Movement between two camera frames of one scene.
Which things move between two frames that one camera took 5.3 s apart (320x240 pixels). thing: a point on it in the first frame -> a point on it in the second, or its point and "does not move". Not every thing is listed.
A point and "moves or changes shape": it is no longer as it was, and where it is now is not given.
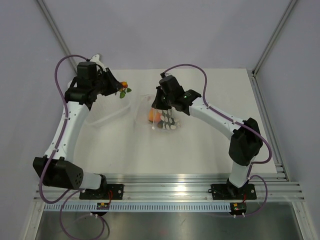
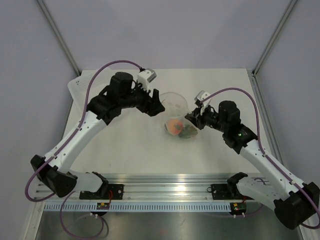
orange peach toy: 154,115 -> 175,126
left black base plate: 110,191 does not move
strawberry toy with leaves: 124,85 moves or changes shape
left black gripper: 114,85 -> 153,106
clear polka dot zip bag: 149,120 moves or changes shape
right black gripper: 157,104 -> 197,119
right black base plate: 230,191 does not move
